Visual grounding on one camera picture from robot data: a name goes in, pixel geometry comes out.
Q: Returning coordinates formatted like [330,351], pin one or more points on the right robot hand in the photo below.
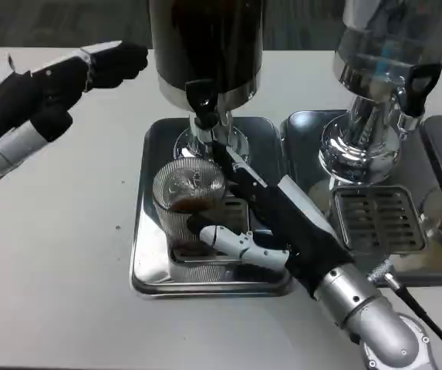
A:
[301,239]

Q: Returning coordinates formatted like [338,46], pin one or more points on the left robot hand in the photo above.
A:
[12,100]

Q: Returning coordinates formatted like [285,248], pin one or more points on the clear ribbed glass cup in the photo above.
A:
[174,216]

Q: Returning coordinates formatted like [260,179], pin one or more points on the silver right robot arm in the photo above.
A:
[359,304]

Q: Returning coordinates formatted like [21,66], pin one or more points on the black tap of dark dispenser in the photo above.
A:
[201,100]

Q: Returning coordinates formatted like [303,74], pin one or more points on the black tap of clear dispenser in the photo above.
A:
[421,85]

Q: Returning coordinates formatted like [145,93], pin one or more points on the dark drink dispenser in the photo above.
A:
[205,38]

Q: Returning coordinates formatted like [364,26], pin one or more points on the clear drink dispenser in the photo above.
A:
[382,38]

